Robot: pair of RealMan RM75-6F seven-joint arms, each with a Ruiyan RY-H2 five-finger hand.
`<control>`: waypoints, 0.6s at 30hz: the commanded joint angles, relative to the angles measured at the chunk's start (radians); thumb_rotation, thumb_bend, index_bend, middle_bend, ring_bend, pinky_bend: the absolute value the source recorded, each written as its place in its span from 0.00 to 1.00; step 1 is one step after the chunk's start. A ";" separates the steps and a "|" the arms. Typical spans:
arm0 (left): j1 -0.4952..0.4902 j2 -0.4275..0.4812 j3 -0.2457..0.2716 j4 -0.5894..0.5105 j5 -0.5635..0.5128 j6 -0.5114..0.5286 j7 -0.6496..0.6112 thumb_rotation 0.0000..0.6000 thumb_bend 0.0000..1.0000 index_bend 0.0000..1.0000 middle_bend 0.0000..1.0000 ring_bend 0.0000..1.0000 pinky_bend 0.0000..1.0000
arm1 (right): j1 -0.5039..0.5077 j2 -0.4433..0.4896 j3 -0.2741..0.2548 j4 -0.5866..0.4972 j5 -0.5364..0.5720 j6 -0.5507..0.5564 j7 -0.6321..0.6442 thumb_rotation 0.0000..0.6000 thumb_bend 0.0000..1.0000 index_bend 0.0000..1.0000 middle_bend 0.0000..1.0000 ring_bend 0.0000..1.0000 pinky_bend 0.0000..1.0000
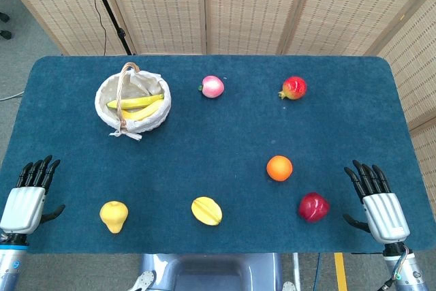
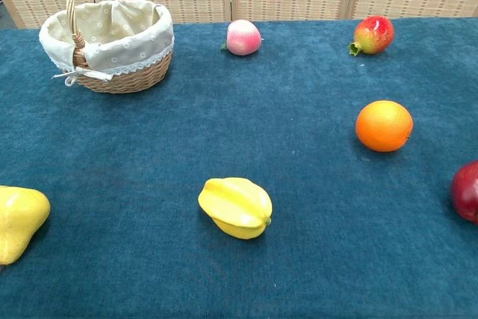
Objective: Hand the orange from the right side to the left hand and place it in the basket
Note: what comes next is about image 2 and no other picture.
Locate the orange fruit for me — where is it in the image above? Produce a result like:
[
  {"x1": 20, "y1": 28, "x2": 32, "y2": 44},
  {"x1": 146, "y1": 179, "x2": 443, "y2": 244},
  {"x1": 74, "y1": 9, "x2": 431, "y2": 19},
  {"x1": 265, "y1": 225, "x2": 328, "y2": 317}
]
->
[{"x1": 355, "y1": 99, "x2": 415, "y2": 153}]

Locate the wicker basket with cloth liner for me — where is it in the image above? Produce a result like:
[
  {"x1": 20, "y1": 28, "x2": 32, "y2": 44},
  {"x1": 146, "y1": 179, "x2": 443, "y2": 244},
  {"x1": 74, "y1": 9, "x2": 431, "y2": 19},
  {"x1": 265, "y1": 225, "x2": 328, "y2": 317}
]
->
[{"x1": 39, "y1": 0, "x2": 176, "y2": 95}]

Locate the yellow starfruit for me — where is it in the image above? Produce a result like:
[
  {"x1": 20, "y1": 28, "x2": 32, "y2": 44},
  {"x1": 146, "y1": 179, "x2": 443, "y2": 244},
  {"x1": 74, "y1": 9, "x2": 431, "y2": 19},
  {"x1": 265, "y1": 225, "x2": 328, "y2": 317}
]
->
[{"x1": 197, "y1": 176, "x2": 273, "y2": 241}]

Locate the blue velvet tablecloth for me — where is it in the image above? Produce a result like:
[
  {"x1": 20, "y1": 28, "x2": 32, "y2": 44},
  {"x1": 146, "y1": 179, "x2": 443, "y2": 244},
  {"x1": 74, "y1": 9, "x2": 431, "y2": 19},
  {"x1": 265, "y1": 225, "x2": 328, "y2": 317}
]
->
[{"x1": 0, "y1": 16, "x2": 478, "y2": 319}]

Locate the pink peach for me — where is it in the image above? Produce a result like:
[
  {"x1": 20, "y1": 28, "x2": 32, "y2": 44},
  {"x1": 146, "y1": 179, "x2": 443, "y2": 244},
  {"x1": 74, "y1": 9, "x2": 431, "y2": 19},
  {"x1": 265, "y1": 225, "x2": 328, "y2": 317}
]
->
[{"x1": 220, "y1": 19, "x2": 264, "y2": 57}]

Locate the red yellow pomegranate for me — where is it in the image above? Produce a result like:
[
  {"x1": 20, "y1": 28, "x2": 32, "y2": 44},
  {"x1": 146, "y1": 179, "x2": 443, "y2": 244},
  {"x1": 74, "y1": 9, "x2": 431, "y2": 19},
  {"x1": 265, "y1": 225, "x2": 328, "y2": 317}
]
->
[{"x1": 348, "y1": 15, "x2": 396, "y2": 57}]

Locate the dark red apple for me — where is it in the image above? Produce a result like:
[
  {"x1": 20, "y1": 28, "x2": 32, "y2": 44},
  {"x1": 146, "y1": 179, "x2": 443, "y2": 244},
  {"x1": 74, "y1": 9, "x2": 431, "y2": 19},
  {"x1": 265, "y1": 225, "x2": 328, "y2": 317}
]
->
[{"x1": 450, "y1": 160, "x2": 478, "y2": 226}]

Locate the yellow pear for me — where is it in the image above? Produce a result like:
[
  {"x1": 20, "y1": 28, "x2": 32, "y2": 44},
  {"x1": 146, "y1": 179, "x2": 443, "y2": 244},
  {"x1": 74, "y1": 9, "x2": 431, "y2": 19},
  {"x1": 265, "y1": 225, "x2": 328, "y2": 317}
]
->
[{"x1": 0, "y1": 185, "x2": 52, "y2": 266}]

